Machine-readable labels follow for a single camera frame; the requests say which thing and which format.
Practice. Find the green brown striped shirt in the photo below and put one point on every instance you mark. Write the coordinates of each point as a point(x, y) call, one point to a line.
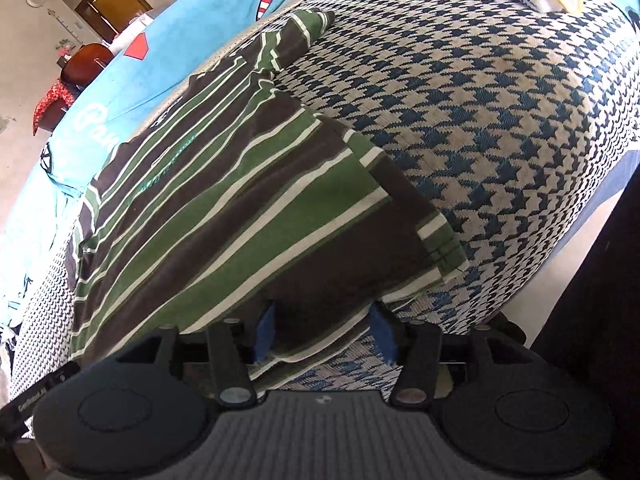
point(243, 202)

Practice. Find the houndstooth sofa seat cushion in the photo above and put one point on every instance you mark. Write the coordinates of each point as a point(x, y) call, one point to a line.
point(505, 119)

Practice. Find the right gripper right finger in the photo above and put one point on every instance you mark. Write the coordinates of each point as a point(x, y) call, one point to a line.
point(493, 400)

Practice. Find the red patterned cloth on chair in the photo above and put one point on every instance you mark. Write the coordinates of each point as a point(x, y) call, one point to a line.
point(51, 108)

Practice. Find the dark wooden dining chair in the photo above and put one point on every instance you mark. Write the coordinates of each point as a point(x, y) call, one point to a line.
point(84, 66)

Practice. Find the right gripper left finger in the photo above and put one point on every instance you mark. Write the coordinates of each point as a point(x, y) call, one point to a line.
point(151, 403)

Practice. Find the blue printed sofa back cover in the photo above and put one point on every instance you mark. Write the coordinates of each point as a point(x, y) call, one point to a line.
point(106, 114)

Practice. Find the white clothed dining table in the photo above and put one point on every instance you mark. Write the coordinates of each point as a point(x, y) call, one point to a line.
point(129, 34)

